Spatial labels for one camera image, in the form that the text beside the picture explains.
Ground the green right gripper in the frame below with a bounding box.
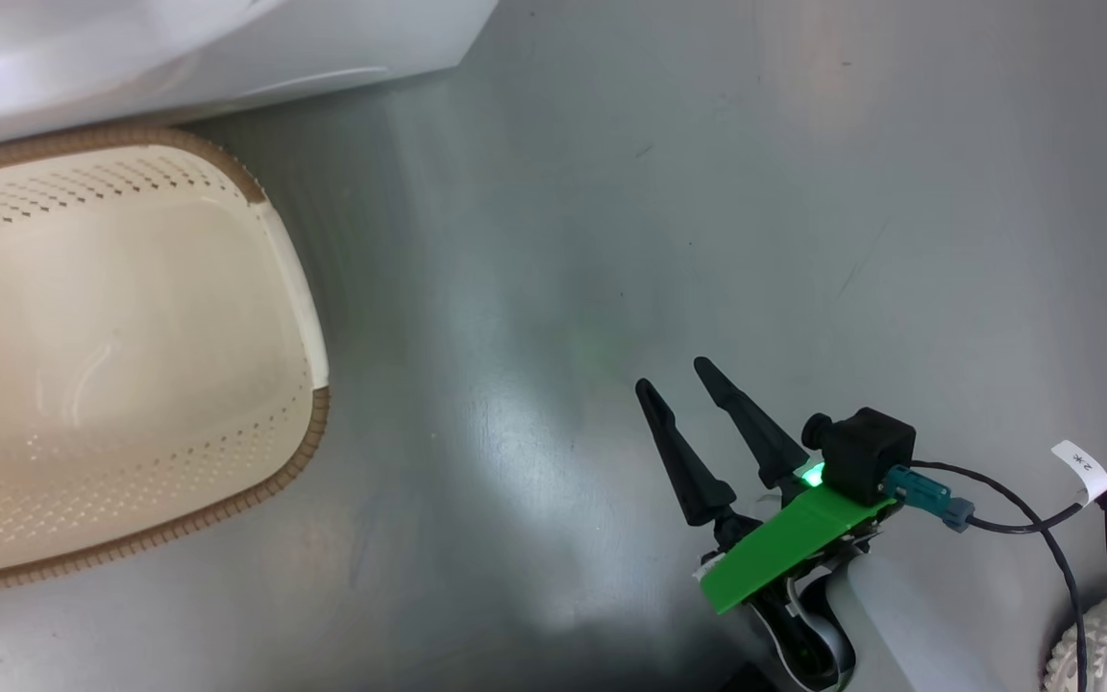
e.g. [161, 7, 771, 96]
[634, 357, 898, 617]

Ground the white front-load washing machine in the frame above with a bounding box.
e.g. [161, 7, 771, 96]
[0, 0, 501, 156]

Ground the cream perforated laundry basket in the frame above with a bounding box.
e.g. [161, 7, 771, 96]
[0, 125, 332, 600]

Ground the teal cable connector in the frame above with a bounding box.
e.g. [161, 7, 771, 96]
[884, 465, 976, 533]

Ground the thin black camera cable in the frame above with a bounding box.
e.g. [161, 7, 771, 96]
[907, 459, 1093, 692]

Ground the white cable tag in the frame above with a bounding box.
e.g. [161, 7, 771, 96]
[1050, 439, 1107, 507]

